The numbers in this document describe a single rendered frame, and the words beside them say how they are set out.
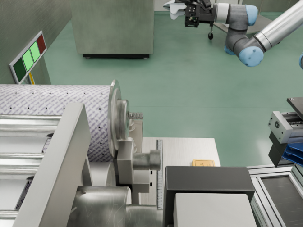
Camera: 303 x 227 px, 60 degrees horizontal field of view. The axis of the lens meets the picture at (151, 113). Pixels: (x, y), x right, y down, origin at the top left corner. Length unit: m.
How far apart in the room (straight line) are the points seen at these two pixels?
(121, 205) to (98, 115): 0.23
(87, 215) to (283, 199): 1.62
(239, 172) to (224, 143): 2.12
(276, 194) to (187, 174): 1.65
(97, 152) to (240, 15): 0.82
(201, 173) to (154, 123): 2.24
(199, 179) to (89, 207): 0.11
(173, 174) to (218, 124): 2.31
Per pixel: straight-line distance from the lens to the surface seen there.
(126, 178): 0.52
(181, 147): 0.93
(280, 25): 1.06
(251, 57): 1.03
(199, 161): 0.86
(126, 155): 0.49
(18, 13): 0.91
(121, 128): 0.46
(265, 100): 2.92
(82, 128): 0.18
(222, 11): 1.11
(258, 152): 2.31
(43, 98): 0.48
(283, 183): 1.87
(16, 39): 0.88
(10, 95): 0.50
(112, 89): 0.44
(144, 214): 0.25
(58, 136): 0.16
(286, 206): 1.77
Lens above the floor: 1.56
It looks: 39 degrees down
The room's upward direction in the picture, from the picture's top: straight up
